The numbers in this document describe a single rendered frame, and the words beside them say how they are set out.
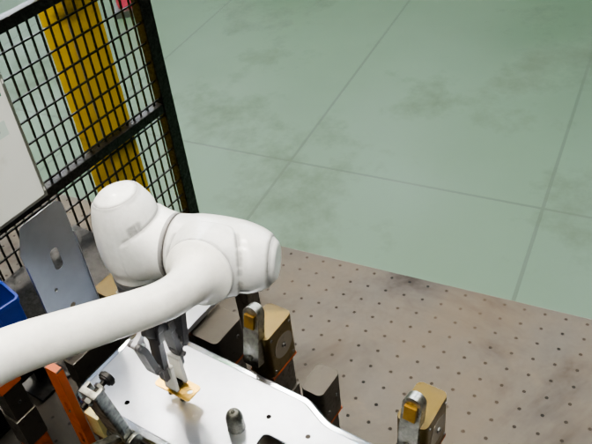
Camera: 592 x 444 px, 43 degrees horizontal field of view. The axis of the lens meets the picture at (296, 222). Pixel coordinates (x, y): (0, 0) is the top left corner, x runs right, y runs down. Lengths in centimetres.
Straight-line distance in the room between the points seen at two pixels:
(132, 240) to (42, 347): 25
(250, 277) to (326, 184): 249
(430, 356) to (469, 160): 191
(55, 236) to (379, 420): 81
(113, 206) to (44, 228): 34
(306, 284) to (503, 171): 175
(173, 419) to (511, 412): 76
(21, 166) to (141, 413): 60
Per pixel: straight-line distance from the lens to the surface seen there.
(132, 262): 114
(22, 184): 175
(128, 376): 154
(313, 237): 325
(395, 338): 191
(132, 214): 111
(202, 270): 103
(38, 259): 145
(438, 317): 196
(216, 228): 107
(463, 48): 460
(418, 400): 129
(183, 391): 143
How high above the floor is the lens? 214
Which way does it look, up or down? 40 degrees down
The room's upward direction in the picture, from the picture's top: 7 degrees counter-clockwise
